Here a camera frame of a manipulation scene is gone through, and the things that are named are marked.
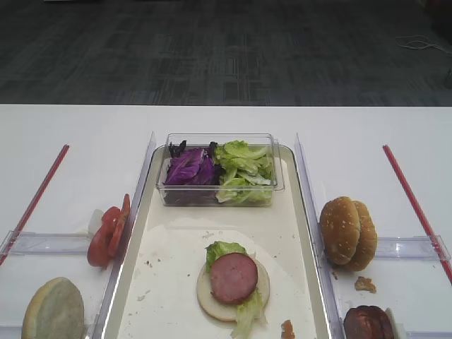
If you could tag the rear sesame bun top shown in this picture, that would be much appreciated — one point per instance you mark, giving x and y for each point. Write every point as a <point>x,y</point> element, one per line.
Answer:
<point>368,240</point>

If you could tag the purple cabbage leaves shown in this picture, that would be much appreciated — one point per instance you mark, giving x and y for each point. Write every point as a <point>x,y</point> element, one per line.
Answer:
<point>193,166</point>

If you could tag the red straw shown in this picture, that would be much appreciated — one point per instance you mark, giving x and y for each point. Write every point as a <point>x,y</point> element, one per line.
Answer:
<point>416,205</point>
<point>35,201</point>

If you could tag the meat crumb on tray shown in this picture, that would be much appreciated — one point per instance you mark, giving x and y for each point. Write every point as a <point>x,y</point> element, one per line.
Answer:
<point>287,330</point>

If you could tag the right red straw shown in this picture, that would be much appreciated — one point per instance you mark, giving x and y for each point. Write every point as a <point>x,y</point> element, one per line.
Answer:
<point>416,205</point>

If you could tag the upper left clear rail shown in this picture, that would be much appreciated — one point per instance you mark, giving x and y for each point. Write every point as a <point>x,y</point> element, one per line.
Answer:
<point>31,243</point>

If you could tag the bread crumb on table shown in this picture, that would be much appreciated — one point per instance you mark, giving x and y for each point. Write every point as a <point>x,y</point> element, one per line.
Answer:
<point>365,284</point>

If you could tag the green lettuce pile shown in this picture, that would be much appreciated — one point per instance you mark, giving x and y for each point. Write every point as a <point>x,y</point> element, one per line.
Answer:
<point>248,174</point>

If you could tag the left long clear rail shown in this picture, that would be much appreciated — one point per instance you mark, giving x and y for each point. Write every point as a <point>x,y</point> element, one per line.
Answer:
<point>98,328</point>

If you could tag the tomato slice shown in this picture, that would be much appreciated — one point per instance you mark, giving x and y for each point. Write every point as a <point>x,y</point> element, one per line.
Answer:
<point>98,255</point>
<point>119,227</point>

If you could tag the front sesame bun top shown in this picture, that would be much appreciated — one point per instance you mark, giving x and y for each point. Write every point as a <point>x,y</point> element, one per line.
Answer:
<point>340,229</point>

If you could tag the right long clear rail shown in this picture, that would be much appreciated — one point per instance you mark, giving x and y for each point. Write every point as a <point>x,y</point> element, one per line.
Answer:
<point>323,269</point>

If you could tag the lower right clear rail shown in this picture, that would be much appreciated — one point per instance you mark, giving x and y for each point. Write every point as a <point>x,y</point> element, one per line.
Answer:
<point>427,335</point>

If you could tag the upright bun half left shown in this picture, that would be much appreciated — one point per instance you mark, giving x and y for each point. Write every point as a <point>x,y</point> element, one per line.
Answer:
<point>56,310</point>

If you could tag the back tomato slice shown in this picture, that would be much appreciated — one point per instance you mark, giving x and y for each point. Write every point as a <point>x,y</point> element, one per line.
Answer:
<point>119,227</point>

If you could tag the rear meat patty slices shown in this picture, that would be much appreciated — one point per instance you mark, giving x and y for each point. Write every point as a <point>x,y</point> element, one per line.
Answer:
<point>367,322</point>

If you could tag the left red straw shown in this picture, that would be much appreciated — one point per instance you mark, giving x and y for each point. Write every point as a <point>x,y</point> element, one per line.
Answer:
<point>35,201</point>

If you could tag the white pusher block upper left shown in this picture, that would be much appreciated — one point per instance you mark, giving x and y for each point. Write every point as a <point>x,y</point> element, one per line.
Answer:
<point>89,229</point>

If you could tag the cream metal serving tray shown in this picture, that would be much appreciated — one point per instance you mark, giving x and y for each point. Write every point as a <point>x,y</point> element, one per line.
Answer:
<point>156,295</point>

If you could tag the front tomato slice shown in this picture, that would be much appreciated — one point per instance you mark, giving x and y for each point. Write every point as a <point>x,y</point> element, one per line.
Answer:
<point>98,255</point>

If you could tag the sesame bun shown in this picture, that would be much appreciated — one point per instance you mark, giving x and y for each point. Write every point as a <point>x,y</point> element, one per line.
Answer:
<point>368,240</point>
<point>340,229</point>

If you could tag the meat patty slice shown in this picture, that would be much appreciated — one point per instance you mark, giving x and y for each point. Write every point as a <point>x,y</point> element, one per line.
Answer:
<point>233,278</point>

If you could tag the clear plastic salad container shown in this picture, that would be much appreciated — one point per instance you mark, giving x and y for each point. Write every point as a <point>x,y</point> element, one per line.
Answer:
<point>205,195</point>

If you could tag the long clear rail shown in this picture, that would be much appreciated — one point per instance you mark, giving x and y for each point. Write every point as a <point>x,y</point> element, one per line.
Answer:
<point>323,269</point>
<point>98,328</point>

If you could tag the white pusher block lower right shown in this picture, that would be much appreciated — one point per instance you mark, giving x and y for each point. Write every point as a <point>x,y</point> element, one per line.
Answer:
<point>398,328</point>

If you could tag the upper right clear rail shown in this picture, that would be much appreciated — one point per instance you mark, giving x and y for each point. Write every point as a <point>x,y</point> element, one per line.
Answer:
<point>427,248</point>

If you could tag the white pusher block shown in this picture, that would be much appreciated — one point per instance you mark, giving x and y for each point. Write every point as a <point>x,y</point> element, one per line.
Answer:
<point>89,229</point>
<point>398,328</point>

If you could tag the green lettuce leaf on bun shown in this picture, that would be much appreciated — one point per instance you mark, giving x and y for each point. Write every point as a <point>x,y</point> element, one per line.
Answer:
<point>251,309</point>

